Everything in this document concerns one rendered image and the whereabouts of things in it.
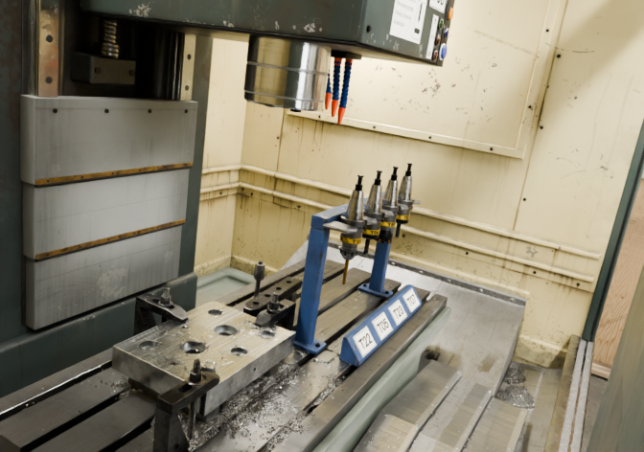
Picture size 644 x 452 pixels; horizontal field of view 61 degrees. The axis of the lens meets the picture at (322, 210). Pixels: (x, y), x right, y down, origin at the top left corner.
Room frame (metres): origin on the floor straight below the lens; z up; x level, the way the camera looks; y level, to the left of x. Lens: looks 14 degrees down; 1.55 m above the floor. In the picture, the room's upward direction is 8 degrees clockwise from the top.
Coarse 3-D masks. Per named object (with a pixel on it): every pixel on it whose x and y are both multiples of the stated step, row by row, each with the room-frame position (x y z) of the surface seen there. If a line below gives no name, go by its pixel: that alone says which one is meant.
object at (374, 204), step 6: (372, 186) 1.32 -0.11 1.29; (378, 186) 1.31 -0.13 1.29; (372, 192) 1.31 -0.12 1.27; (378, 192) 1.31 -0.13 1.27; (372, 198) 1.31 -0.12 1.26; (378, 198) 1.31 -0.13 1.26; (366, 204) 1.31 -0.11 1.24; (372, 204) 1.30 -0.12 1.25; (378, 204) 1.30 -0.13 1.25; (366, 210) 1.31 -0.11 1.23; (372, 210) 1.30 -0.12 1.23; (378, 210) 1.30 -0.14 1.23
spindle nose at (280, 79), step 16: (256, 48) 1.03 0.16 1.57; (272, 48) 1.01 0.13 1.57; (288, 48) 1.01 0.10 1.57; (304, 48) 1.02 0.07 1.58; (320, 48) 1.04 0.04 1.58; (256, 64) 1.03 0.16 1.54; (272, 64) 1.01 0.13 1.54; (288, 64) 1.01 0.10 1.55; (304, 64) 1.02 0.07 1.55; (320, 64) 1.04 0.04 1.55; (256, 80) 1.03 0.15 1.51; (272, 80) 1.01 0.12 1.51; (288, 80) 1.01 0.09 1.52; (304, 80) 1.02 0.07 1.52; (320, 80) 1.05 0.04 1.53; (256, 96) 1.03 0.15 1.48; (272, 96) 1.01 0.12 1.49; (288, 96) 1.01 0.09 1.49; (304, 96) 1.02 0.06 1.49; (320, 96) 1.05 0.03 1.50
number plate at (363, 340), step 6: (360, 330) 1.20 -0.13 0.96; (366, 330) 1.22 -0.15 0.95; (354, 336) 1.16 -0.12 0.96; (360, 336) 1.18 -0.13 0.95; (366, 336) 1.20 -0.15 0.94; (360, 342) 1.17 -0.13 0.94; (366, 342) 1.19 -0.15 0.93; (372, 342) 1.21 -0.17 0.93; (360, 348) 1.16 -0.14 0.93; (366, 348) 1.17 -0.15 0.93; (372, 348) 1.19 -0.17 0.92
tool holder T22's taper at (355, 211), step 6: (354, 192) 1.21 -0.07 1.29; (360, 192) 1.21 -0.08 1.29; (354, 198) 1.21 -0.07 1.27; (360, 198) 1.21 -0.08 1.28; (348, 204) 1.22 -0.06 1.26; (354, 204) 1.21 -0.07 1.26; (360, 204) 1.21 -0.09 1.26; (348, 210) 1.21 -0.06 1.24; (354, 210) 1.20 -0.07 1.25; (360, 210) 1.21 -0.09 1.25; (348, 216) 1.21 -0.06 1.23; (354, 216) 1.20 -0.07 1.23; (360, 216) 1.21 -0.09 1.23
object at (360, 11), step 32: (96, 0) 1.16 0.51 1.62; (128, 0) 1.12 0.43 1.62; (160, 0) 1.08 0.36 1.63; (192, 0) 1.04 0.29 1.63; (224, 0) 1.01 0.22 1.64; (256, 0) 0.98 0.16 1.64; (288, 0) 0.95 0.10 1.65; (320, 0) 0.92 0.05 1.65; (352, 0) 0.90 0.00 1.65; (384, 0) 0.95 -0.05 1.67; (192, 32) 1.31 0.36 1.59; (224, 32) 1.05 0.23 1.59; (256, 32) 0.98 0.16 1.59; (288, 32) 0.95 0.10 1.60; (320, 32) 0.92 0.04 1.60; (352, 32) 0.89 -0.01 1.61; (384, 32) 0.97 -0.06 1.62
